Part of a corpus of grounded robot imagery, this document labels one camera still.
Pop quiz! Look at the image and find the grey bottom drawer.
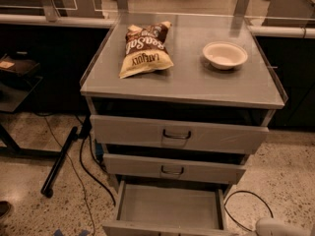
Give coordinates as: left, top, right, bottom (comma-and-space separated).
103, 178, 231, 236

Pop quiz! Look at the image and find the grey drawer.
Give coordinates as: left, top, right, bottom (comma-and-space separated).
103, 178, 231, 236
91, 115, 269, 154
103, 153, 245, 184

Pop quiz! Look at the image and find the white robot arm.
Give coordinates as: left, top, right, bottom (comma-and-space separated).
256, 218, 315, 236

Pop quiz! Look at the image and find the grey metal drawer cabinet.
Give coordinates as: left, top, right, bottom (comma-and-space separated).
80, 12, 289, 195

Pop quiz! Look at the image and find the grey top drawer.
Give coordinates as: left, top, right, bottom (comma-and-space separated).
91, 115, 269, 154

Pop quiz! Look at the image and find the grey middle drawer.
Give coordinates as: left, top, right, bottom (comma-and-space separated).
103, 153, 245, 184

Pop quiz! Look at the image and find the brown yellow chip bag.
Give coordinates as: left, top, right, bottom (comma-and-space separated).
119, 22, 173, 79

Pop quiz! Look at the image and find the clear acrylic guard panel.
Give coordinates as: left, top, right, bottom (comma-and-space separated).
78, 0, 315, 87

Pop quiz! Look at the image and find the white paper bowl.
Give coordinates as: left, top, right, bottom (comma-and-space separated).
203, 41, 248, 70

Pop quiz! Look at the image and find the black table leg with wheel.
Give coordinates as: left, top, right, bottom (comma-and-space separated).
40, 127, 78, 199

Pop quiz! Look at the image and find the dark side table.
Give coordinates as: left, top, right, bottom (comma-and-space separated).
0, 77, 60, 160

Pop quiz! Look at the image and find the dark shoe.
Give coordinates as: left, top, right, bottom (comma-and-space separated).
0, 201, 11, 218

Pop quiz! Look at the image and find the black cable left of cabinet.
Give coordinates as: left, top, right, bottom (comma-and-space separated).
75, 115, 117, 207

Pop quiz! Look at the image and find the black looped floor cable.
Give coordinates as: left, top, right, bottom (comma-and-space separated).
223, 190, 275, 233

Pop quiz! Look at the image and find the white horizontal rail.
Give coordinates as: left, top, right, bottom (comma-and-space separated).
0, 14, 315, 39

